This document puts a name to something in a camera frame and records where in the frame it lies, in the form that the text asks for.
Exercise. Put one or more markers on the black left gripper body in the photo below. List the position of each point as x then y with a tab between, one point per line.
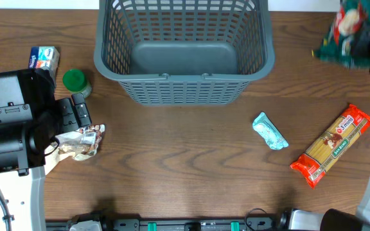
50	121

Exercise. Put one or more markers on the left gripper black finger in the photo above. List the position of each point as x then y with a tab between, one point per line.
69	122
81	111

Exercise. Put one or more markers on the green Nescafe coffee bag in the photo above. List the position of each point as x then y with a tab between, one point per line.
336	45

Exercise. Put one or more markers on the green lid jar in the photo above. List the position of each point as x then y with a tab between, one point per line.
76	81

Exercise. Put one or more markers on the red spaghetti pasta pack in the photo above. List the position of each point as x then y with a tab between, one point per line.
325	151

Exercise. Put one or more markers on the light blue wipes packet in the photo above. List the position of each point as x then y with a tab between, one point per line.
271	135

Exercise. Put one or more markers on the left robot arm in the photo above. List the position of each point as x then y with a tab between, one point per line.
30	121

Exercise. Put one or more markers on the tissue pocket pack bundle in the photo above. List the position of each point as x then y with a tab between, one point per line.
46	58

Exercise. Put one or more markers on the white brown snack pouch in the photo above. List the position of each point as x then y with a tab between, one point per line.
79	145

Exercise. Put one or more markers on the grey plastic basket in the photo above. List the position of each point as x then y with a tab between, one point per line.
184	52

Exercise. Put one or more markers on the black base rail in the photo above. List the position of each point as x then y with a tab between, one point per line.
101	222

